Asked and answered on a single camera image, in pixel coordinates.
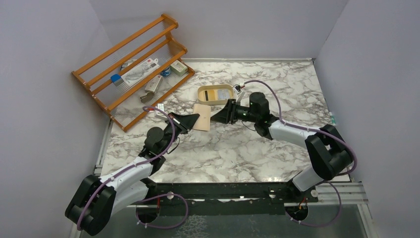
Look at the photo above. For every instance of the blue white tape roll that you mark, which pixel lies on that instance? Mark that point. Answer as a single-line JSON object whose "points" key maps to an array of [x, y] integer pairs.
{"points": [[166, 72]]}

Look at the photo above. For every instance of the small green white box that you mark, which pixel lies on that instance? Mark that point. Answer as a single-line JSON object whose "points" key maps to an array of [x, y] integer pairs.
{"points": [[178, 68]]}

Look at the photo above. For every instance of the grey white stapler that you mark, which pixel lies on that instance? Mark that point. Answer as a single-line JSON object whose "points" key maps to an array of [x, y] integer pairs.
{"points": [[151, 88]]}

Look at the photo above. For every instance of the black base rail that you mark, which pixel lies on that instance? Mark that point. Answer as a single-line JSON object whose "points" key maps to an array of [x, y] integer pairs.
{"points": [[211, 199]]}

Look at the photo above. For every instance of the blue capped item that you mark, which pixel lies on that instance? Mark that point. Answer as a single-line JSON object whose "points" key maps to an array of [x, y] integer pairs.
{"points": [[116, 79]]}

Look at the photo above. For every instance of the green white wall item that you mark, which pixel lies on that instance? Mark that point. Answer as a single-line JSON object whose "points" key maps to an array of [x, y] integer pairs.
{"points": [[333, 120]]}

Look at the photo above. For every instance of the grey blue credit card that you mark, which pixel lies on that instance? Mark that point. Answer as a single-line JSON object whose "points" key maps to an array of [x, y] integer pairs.
{"points": [[223, 94]]}

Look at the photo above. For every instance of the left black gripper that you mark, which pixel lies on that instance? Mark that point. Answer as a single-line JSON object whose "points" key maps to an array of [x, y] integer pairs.
{"points": [[174, 123]]}

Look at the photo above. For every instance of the beige leather card holder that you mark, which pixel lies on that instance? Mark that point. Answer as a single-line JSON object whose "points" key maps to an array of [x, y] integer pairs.
{"points": [[203, 122]]}

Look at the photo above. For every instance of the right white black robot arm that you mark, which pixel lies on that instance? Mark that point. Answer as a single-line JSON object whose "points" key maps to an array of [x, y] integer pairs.
{"points": [[326, 149]]}

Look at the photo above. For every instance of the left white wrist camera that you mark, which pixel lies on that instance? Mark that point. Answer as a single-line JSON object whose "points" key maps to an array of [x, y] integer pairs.
{"points": [[158, 114]]}

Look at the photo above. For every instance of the orange wooden shelf rack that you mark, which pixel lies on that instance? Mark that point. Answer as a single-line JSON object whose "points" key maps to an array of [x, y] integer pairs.
{"points": [[122, 104]]}

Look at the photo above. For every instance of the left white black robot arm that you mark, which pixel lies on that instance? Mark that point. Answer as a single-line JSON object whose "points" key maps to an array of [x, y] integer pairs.
{"points": [[98, 198]]}

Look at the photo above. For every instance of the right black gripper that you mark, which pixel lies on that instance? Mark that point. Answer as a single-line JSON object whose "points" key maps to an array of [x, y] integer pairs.
{"points": [[231, 111]]}

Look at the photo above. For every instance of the beige oval tray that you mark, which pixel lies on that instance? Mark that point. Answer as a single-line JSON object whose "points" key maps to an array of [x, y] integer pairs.
{"points": [[200, 94]]}

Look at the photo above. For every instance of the white flat package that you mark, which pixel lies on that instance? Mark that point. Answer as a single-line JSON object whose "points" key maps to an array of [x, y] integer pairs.
{"points": [[140, 71]]}

